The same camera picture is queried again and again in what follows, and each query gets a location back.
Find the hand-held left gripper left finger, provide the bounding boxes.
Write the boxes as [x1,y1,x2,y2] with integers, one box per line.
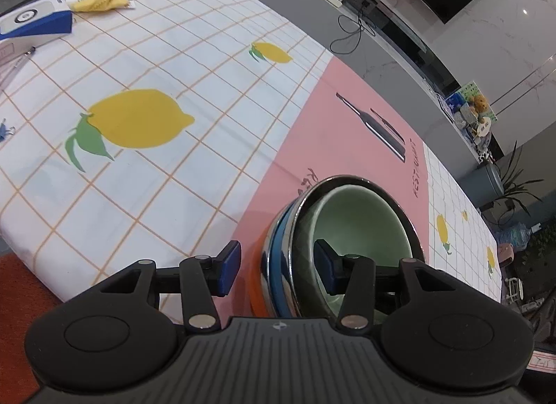
[100,240,242,331]

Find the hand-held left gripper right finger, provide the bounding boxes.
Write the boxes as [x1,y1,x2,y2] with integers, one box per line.
[313,239,439,330]

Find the orange bowl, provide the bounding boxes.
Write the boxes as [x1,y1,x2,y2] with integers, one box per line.
[248,234,272,315]

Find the steel bowl with blue outside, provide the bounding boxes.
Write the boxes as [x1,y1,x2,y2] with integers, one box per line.
[260,175,428,318]

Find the green ceramic bowl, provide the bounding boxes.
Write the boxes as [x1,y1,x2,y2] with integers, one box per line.
[300,184,413,326]

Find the lemon print tablecloth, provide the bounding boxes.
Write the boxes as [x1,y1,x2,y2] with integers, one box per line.
[0,0,502,305]

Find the grey bin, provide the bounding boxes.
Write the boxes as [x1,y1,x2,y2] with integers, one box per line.
[460,161,505,209]

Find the blue plastic bag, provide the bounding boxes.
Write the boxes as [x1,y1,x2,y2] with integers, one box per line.
[495,221,539,248]

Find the orange chair cushion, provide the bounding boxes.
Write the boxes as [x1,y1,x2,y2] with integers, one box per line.
[0,254,66,387]

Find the green potted plant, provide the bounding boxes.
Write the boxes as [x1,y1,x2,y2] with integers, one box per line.
[491,141,546,222]

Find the black pen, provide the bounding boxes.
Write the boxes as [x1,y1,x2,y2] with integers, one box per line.
[0,47,36,92]

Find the blue and white box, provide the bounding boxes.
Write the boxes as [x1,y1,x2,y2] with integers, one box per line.
[0,0,72,42]

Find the black cable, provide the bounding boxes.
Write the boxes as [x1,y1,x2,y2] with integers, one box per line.
[329,8,378,55]

